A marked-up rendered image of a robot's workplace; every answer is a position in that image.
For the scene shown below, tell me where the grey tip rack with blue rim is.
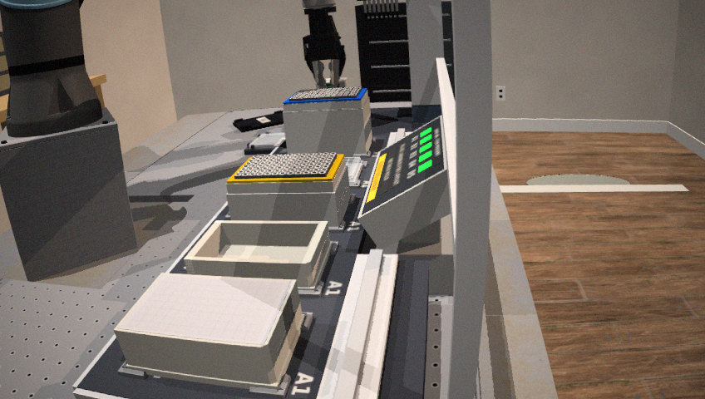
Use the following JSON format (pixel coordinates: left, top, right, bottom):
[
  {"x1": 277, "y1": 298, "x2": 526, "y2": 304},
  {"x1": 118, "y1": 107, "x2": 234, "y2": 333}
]
[{"x1": 283, "y1": 86, "x2": 372, "y2": 157}]

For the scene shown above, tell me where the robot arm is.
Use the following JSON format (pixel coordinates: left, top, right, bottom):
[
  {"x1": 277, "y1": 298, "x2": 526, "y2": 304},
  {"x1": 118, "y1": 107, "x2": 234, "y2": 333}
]
[{"x1": 0, "y1": 0, "x2": 102, "y2": 137}]

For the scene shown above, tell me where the beige open rectangular reservoir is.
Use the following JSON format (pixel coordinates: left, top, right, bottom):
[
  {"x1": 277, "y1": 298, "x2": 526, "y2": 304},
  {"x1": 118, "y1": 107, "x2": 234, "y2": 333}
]
[{"x1": 184, "y1": 220, "x2": 332, "y2": 291}]

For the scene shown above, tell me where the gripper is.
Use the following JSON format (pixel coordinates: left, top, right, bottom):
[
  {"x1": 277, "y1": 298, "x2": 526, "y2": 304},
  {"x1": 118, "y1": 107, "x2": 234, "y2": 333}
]
[{"x1": 303, "y1": 6, "x2": 346, "y2": 89}]

